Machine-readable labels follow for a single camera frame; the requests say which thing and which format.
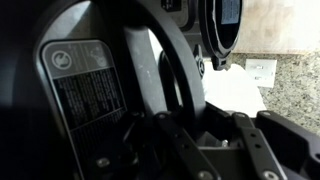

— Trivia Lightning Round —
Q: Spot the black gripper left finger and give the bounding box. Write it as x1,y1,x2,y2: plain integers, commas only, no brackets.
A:
89,112,220,180

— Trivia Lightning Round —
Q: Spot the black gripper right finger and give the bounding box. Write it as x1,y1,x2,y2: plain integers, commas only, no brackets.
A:
232,111,320,180

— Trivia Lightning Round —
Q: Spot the white paper towel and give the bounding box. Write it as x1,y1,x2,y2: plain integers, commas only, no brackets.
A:
202,63,266,118

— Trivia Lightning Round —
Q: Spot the white wall outlet plate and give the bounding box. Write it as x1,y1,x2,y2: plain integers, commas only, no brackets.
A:
245,59,277,88

